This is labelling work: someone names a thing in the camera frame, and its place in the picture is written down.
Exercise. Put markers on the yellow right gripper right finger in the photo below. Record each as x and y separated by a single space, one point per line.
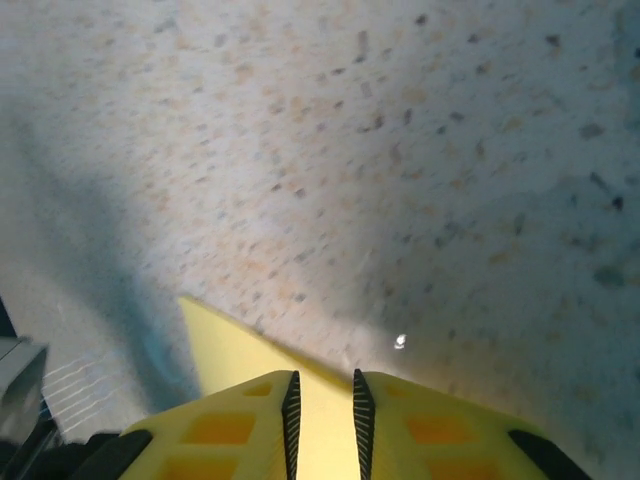
440 440

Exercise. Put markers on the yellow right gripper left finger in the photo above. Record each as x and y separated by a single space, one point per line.
225 440

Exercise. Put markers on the yellow cloth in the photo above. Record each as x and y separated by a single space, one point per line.
235 350

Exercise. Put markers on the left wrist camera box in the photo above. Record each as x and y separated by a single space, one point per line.
22 380

